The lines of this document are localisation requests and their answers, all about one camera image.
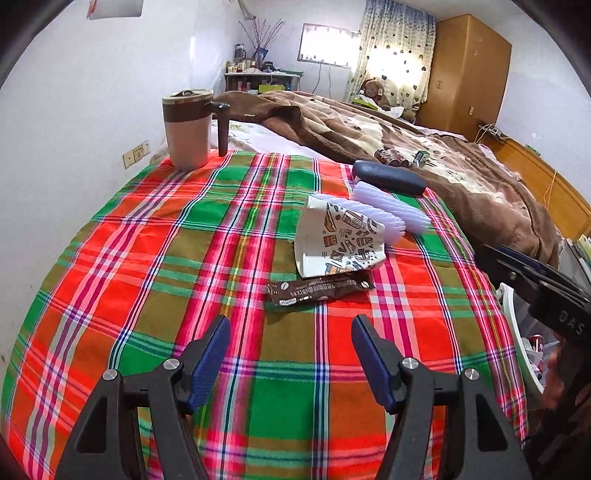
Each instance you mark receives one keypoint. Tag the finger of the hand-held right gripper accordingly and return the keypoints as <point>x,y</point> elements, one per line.
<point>517,258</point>
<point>501,272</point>

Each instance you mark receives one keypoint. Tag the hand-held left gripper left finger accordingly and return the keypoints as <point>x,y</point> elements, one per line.
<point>210,364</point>

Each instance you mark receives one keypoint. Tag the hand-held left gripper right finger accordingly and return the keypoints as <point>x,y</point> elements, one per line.
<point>374,364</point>

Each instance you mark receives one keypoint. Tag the white trash bin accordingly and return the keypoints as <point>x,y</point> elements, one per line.
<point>517,332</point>

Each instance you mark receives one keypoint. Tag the brown sachet wrapper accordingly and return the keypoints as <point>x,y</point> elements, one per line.
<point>318,288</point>

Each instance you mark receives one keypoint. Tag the printed paper cup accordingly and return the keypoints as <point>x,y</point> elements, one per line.
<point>332,244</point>

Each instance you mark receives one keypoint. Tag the person's right hand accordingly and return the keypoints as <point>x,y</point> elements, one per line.
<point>565,374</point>

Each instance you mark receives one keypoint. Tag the stack of books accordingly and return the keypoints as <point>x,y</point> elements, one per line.
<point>577,249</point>

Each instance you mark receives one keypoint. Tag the wooden headboard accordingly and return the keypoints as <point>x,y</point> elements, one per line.
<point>545,184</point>

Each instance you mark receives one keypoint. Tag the brown fleece blanket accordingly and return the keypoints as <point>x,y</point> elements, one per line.
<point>461,161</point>

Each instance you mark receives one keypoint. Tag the lavender ribbed bottle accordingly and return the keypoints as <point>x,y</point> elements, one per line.
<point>385,225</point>
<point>397,203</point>

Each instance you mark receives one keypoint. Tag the plaid blanket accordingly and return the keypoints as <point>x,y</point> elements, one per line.
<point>138,258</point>

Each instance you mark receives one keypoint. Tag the power strip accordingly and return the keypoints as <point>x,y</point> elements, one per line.
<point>491,130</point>

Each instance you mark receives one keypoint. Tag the green small box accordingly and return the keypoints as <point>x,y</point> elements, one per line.
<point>421,158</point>

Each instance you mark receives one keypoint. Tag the dark blue glasses case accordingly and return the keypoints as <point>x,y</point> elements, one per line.
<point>390,177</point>

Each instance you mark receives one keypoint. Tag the dark small can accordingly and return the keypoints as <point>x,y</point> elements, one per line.
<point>392,158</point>

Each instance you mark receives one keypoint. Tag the wooden wardrobe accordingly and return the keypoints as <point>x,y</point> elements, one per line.
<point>466,74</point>

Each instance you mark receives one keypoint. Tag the brown teddy bear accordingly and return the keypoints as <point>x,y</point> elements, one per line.
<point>371,90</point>

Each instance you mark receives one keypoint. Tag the beige mug with brown lid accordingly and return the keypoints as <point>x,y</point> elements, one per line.
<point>187,134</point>

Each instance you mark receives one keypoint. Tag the white bed sheet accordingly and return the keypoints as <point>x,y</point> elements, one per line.
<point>263,138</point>

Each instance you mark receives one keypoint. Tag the patterned curtain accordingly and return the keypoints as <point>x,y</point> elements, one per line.
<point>392,50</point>

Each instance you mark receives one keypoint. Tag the window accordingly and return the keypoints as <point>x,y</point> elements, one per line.
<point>328,44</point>

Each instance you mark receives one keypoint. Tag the cluttered shelf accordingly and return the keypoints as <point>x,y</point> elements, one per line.
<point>258,82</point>

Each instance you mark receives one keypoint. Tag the dried branches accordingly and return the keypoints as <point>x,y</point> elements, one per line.
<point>265,34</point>

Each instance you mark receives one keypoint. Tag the wall outlet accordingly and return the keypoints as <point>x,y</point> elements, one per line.
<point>136,153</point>

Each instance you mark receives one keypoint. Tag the white wall hanging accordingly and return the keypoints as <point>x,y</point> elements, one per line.
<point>115,9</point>

